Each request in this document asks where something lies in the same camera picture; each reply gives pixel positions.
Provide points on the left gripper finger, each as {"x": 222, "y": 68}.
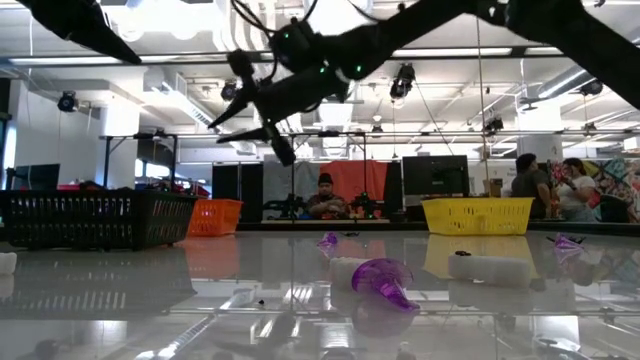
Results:
{"x": 90, "y": 25}

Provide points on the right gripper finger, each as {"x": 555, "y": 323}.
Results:
{"x": 235, "y": 111}
{"x": 250, "y": 136}

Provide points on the black distant robot arm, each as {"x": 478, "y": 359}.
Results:
{"x": 365, "y": 205}
{"x": 287, "y": 206}

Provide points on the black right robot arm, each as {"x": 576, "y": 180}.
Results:
{"x": 450, "y": 20}

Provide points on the black ceiling spotlight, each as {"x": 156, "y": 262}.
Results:
{"x": 225, "y": 92}
{"x": 592, "y": 87}
{"x": 67, "y": 102}
{"x": 495, "y": 125}
{"x": 402, "y": 82}

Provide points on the black partition panels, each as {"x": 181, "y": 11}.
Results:
{"x": 235, "y": 190}

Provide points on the grey cloth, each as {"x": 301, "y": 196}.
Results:
{"x": 280, "y": 185}

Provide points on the white ceiling pipes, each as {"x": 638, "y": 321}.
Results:
{"x": 225, "y": 25}

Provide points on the orange plastic basket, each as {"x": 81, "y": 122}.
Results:
{"x": 212, "y": 217}

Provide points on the person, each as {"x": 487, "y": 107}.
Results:
{"x": 575, "y": 187}
{"x": 326, "y": 202}
{"x": 530, "y": 185}

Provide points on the orange cloth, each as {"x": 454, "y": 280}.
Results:
{"x": 355, "y": 180}

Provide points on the black monitor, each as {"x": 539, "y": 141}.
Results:
{"x": 435, "y": 175}
{"x": 37, "y": 176}

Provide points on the black plastic basket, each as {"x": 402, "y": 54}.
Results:
{"x": 75, "y": 220}

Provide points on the yellow plastic basket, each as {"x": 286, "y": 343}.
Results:
{"x": 477, "y": 217}

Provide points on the cardboard box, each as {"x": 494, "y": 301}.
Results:
{"x": 495, "y": 187}

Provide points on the colourful patchwork quilt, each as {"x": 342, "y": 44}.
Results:
{"x": 620, "y": 180}

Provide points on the black distant rig frame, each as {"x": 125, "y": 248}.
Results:
{"x": 106, "y": 160}

